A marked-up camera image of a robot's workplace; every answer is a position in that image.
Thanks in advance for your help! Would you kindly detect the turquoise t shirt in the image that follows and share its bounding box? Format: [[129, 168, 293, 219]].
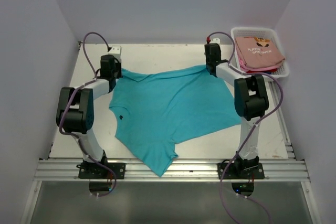
[[109, 65, 240, 176]]

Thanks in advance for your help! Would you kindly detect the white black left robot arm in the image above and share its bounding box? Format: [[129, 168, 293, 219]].
[[56, 53, 122, 178]]

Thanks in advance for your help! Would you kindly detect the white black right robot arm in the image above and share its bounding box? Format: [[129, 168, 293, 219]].
[[204, 42, 269, 179]]

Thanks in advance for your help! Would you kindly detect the white plastic basket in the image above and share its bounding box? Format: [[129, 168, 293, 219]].
[[230, 27, 290, 79]]

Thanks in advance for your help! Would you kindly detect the light pink folded t shirt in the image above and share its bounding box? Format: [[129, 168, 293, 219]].
[[238, 58, 281, 71]]

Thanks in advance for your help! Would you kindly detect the pink printed folded t shirt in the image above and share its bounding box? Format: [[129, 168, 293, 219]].
[[235, 37, 285, 68]]

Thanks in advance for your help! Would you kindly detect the red folded t shirt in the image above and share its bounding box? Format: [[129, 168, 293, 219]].
[[245, 68, 278, 74]]

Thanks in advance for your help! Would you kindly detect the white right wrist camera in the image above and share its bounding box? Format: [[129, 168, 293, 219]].
[[206, 37, 221, 45]]

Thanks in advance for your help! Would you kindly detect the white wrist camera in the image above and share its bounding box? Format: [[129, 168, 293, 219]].
[[206, 37, 221, 45], [108, 46, 122, 59]]

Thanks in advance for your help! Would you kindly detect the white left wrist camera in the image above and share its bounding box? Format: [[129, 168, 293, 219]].
[[108, 46, 122, 59]]

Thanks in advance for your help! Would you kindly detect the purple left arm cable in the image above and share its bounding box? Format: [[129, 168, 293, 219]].
[[58, 32, 118, 196]]

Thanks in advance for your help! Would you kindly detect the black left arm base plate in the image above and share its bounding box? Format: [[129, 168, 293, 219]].
[[76, 162, 125, 179]]

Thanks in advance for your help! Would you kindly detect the aluminium mounting rail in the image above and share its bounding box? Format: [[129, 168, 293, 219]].
[[34, 158, 310, 182]]

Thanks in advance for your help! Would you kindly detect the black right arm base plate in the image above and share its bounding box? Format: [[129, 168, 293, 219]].
[[216, 159, 265, 179]]

